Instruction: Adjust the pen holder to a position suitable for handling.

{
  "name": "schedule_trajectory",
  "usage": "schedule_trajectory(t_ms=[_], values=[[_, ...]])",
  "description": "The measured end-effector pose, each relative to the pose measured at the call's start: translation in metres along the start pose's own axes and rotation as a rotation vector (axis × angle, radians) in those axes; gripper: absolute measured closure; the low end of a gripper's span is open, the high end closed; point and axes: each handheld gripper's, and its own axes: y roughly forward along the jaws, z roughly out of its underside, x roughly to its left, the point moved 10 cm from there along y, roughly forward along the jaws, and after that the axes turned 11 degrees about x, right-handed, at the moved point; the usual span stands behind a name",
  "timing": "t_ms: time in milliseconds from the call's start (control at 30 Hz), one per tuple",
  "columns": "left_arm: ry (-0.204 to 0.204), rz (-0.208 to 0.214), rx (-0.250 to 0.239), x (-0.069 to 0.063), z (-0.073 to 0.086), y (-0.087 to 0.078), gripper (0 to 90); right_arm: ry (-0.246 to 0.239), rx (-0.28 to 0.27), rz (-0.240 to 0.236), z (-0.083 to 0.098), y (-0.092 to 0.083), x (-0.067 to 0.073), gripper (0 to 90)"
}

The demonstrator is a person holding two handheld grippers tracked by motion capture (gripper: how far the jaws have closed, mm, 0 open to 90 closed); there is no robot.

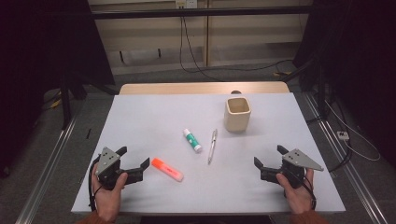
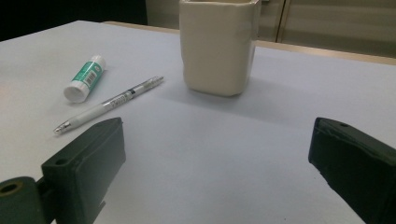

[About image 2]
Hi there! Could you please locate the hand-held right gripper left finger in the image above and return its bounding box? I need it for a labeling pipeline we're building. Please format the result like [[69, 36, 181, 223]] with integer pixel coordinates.
[[41, 117, 127, 224]]

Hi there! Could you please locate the white and clear pen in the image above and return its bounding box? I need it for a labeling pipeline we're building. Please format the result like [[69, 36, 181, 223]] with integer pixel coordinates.
[[52, 75, 165, 135]]

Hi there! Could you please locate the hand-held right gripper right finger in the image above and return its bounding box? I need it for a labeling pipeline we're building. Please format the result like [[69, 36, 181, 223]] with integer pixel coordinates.
[[307, 117, 396, 224]]

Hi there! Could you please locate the cream pen holder cup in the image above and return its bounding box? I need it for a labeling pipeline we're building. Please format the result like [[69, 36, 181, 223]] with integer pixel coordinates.
[[178, 0, 262, 98]]

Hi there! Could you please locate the beige cabinet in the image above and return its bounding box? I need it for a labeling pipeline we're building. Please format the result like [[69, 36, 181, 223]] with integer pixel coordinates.
[[146, 0, 396, 59]]

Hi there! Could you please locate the white table mat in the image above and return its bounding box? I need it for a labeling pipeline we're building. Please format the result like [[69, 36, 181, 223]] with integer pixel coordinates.
[[0, 20, 396, 224]]

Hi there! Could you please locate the green and white glue stick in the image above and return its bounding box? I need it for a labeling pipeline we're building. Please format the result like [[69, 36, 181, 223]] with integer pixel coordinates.
[[63, 54, 106, 104]]

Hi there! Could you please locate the dark curtain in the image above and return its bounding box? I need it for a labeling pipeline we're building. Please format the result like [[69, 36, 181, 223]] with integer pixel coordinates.
[[0, 0, 148, 43]]

